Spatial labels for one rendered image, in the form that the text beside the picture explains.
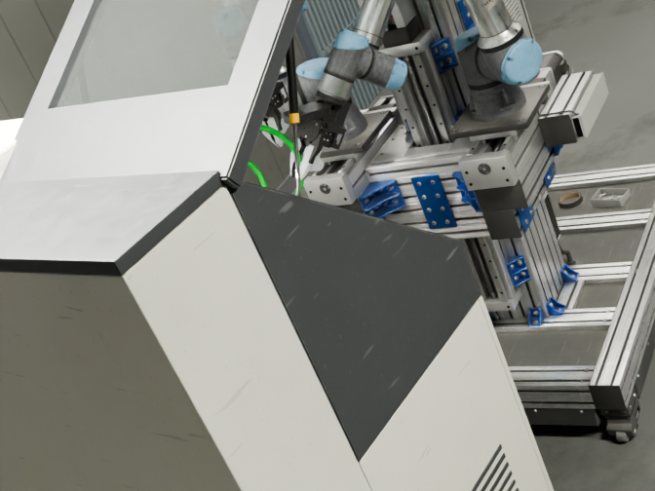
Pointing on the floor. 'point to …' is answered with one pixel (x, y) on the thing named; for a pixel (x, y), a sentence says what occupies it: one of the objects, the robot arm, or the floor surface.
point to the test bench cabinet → (460, 424)
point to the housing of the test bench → (151, 347)
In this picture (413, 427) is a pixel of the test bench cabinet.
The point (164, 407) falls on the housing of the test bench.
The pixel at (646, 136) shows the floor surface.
